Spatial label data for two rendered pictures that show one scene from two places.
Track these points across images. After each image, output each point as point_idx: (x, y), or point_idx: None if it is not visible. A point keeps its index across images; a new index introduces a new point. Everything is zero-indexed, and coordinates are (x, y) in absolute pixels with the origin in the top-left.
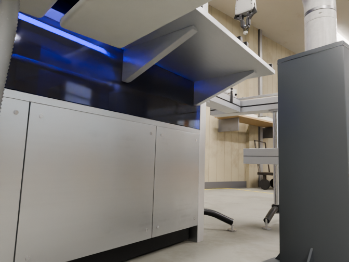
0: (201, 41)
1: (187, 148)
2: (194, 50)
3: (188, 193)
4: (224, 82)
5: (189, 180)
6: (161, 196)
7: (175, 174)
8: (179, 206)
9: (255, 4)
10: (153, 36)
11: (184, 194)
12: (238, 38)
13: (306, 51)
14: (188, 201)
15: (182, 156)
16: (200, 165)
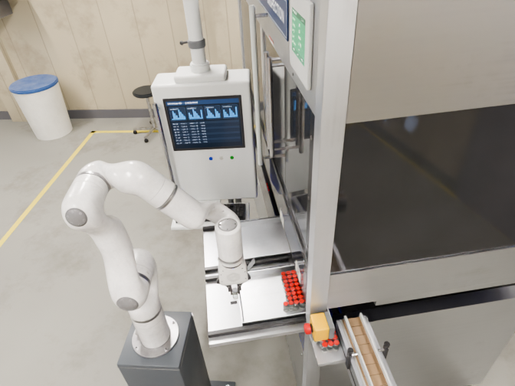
0: None
1: (297, 345)
2: None
3: (297, 371)
4: None
5: (298, 367)
6: (289, 335)
7: (293, 341)
8: (294, 364)
9: (218, 276)
10: None
11: (296, 364)
12: (205, 266)
13: (164, 311)
14: (297, 375)
15: (295, 341)
16: (303, 377)
